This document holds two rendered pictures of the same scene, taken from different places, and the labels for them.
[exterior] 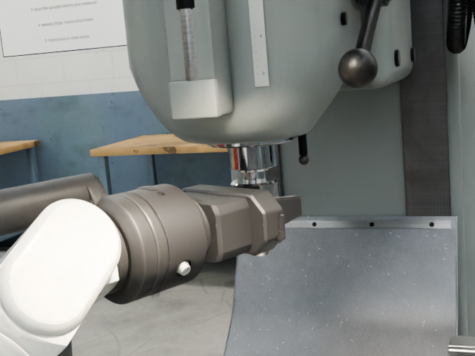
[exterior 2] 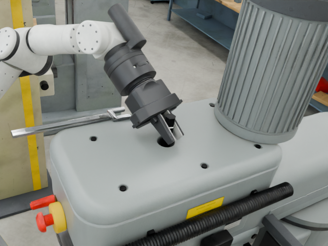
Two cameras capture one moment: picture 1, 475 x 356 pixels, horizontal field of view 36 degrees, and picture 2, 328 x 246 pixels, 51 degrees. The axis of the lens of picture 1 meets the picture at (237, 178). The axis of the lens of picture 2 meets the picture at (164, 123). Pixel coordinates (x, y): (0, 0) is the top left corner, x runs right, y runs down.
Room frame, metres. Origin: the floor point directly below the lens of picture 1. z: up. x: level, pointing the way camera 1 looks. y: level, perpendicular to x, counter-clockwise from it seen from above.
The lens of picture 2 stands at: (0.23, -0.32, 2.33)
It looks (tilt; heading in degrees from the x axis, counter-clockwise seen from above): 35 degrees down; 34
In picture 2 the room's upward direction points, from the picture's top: 9 degrees clockwise
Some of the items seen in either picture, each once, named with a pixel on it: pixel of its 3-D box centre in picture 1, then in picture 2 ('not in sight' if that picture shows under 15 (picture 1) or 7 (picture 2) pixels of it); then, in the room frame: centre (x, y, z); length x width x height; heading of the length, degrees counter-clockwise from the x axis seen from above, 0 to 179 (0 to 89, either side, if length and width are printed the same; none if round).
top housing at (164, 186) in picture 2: not in sight; (166, 167); (0.72, -0.02, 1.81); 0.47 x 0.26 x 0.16; 159
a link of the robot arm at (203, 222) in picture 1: (187, 232); not in sight; (0.64, 0.05, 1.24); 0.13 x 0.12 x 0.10; 45
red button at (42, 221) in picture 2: not in sight; (45, 221); (0.47, 0.07, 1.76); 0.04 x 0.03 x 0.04; 69
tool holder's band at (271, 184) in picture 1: (255, 184); not in sight; (0.70, -0.02, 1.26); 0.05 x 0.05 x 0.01
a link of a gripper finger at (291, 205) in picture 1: (280, 212); not in sight; (0.68, -0.04, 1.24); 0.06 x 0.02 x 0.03; 135
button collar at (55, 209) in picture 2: not in sight; (57, 217); (0.49, 0.07, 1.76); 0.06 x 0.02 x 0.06; 69
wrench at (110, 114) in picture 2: not in sight; (73, 122); (0.60, 0.15, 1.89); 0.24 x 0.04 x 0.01; 158
